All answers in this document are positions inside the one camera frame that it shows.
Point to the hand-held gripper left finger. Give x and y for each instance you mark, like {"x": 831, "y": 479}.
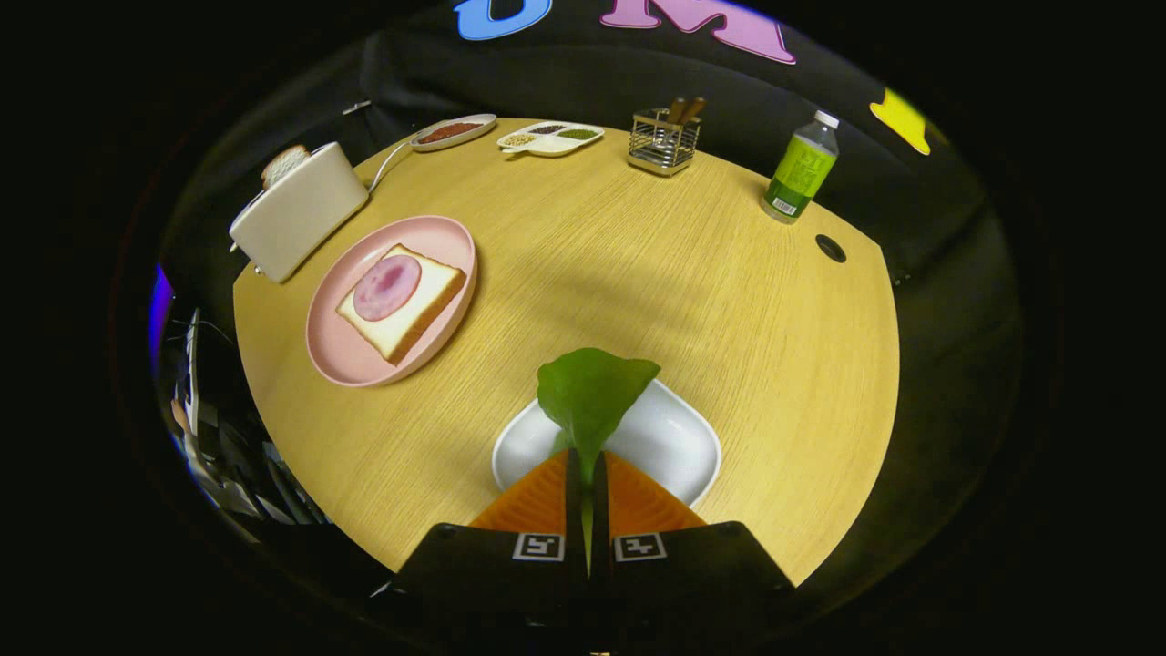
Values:
{"x": 492, "y": 574}

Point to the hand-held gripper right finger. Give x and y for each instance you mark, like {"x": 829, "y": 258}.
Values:
{"x": 692, "y": 574}

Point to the green lettuce leaf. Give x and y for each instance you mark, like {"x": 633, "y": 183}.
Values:
{"x": 592, "y": 392}

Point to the toasted bread slice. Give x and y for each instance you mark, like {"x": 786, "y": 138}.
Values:
{"x": 284, "y": 164}

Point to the white rounded square plate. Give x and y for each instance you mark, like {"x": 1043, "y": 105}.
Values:
{"x": 669, "y": 437}

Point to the pink plate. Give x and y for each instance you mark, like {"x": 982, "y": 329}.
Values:
{"x": 346, "y": 351}

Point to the square white bread slice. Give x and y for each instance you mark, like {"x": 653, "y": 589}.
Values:
{"x": 424, "y": 310}

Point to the pink ham slice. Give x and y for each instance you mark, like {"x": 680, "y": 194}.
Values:
{"x": 387, "y": 287}

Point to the white toaster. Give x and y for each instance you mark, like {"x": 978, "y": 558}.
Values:
{"x": 301, "y": 214}

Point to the green drink bottle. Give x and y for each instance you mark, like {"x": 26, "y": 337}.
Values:
{"x": 800, "y": 173}

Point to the white divided bean dish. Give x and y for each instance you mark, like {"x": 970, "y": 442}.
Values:
{"x": 547, "y": 144}

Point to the brown meat slices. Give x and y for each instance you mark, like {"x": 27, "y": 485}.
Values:
{"x": 448, "y": 133}

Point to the small round white plate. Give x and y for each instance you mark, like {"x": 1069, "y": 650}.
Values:
{"x": 481, "y": 121}

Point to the brown stick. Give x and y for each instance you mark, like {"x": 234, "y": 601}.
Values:
{"x": 693, "y": 109}
{"x": 675, "y": 110}

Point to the silver cloth clip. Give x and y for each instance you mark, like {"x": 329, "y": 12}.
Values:
{"x": 357, "y": 107}

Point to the black backdrop cloth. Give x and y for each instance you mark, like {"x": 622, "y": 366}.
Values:
{"x": 583, "y": 77}

